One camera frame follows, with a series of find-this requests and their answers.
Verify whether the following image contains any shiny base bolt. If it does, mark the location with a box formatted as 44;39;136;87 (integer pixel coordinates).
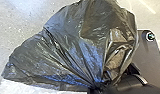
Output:
144;30;157;42

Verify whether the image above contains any black trash bag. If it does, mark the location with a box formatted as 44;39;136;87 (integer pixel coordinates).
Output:
0;0;140;94

